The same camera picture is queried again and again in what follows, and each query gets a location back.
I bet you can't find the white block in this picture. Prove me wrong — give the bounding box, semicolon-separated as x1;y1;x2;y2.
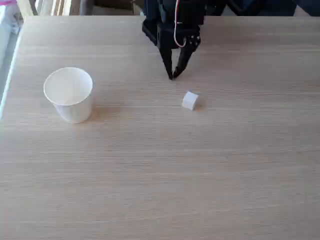
181;90;200;111

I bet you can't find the dark blue furniture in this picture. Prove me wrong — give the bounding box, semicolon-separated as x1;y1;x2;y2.
223;0;320;17

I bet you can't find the white paper cup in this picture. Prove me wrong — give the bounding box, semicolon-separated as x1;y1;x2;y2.
43;66;94;124

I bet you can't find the clear plastic bag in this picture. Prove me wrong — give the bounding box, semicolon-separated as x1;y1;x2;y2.
0;0;25;35

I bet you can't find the white and red gripper cable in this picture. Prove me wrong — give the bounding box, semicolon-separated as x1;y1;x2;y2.
173;0;188;48

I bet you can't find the pale wooden slat frame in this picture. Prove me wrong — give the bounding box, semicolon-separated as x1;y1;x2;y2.
16;0;85;17

